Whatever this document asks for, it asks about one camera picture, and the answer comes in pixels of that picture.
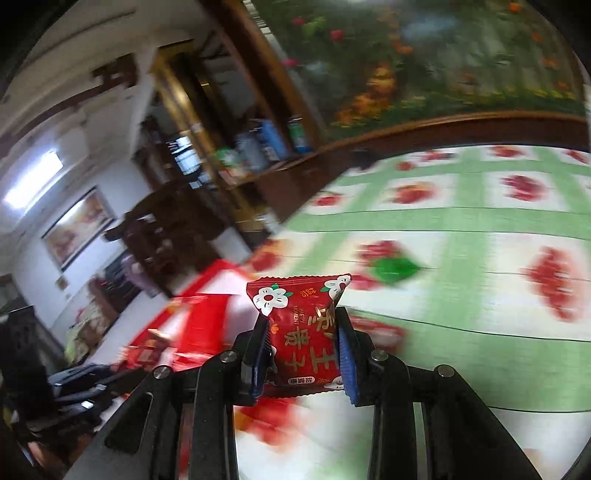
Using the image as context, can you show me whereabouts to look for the red flower snack packet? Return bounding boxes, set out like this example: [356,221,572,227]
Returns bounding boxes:
[246,273,352,397]

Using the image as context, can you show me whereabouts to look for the red box white inside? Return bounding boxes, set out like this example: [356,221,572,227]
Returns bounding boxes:
[114,260,257,371]

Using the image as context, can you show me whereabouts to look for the green foil snack packet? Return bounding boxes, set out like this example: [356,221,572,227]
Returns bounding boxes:
[370,256,422,286]

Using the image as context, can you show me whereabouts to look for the dark wooden chair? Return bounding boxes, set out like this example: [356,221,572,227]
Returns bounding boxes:
[103,173,235,298]

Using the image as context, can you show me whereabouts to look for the green fruit pattern tablecloth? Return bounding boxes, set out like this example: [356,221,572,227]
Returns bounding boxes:
[243,145,590,479]

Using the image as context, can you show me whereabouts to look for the wooden sideboard cabinet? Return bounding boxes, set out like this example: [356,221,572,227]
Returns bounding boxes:
[228,111,590,221]

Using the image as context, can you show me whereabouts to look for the small black box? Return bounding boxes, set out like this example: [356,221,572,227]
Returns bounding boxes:
[352,148,380,171]

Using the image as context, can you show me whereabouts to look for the blue containers on cabinet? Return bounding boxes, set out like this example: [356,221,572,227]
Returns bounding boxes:
[235,118,290,173]

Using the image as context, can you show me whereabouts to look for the framed wall picture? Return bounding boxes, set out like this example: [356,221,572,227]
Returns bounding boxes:
[41,186,115,272]

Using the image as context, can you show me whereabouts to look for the floral landscape wall painting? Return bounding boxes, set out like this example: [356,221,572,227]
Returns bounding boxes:
[246,1,585,140]

